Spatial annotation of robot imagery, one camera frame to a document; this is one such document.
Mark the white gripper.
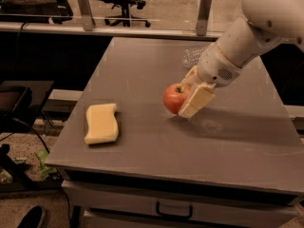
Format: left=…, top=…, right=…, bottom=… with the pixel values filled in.
left=178, top=43, right=242, bottom=118

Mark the red apple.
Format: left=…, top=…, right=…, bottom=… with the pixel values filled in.
left=162, top=84, right=190, bottom=114

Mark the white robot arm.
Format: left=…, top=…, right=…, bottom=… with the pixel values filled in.
left=179, top=0, right=304, bottom=118

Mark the yellow sponge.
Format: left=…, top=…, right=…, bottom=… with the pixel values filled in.
left=85, top=104, right=119, bottom=145

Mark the clear plastic water bottle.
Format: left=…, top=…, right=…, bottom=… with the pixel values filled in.
left=182, top=47, right=205, bottom=69

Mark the green snack bag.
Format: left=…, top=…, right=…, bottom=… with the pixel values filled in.
left=35, top=149, right=58, bottom=181

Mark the black side stand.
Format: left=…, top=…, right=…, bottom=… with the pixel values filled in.
left=0, top=81, right=54, bottom=133

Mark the black shoe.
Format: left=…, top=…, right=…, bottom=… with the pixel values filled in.
left=17, top=205, right=46, bottom=228

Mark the middle metal rail post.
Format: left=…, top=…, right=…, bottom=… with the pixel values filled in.
left=196, top=0, right=212, bottom=36

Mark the metal rail post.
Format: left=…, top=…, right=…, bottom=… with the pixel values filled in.
left=196, top=0, right=212, bottom=36
left=77, top=0, right=95, bottom=31

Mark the left metal rail post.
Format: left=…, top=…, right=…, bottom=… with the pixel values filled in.
left=77, top=0, right=95, bottom=31

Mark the grey drawer with handle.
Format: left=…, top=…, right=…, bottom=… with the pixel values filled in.
left=63, top=180, right=297, bottom=228

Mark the black cable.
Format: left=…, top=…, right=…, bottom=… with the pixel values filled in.
left=0, top=117, right=51, bottom=154

